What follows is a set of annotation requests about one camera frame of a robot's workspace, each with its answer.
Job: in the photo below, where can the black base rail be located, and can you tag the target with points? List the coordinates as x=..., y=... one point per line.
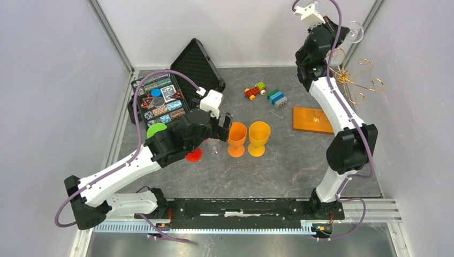
x=251, y=216

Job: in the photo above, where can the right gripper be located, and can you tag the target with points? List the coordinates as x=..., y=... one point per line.
x=338, y=32

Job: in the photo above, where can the green plastic wine glass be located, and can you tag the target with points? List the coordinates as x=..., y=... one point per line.
x=154, y=128

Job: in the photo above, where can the gold wine glass rack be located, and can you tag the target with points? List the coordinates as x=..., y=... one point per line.
x=312, y=120

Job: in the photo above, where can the blue green brick stack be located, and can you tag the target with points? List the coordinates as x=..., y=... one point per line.
x=277, y=98

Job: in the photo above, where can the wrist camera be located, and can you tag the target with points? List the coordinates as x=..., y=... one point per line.
x=211, y=103
x=309, y=14

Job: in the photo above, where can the red plastic wine glass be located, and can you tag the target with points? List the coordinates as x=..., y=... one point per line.
x=194, y=156

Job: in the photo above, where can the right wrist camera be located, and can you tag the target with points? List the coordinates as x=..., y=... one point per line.
x=309, y=14

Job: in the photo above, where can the toy brick car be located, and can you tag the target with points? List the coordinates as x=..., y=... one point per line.
x=258, y=89

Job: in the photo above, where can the clear wine glass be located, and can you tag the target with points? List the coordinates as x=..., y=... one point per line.
x=356, y=32
x=213, y=146

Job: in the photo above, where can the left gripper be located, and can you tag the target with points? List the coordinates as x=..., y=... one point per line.
x=219, y=131

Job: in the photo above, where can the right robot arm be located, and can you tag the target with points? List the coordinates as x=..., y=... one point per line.
x=354, y=141

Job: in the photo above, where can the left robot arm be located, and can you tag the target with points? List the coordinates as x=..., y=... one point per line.
x=95, y=198

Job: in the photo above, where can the yellow plastic wine glass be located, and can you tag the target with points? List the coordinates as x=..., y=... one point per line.
x=259, y=133

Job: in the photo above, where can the black open case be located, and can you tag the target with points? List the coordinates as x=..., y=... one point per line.
x=165, y=97

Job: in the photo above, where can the orange plastic wine glass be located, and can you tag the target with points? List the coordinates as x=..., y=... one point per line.
x=236, y=139

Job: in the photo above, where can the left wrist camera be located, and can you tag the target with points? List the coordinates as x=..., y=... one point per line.
x=211, y=103

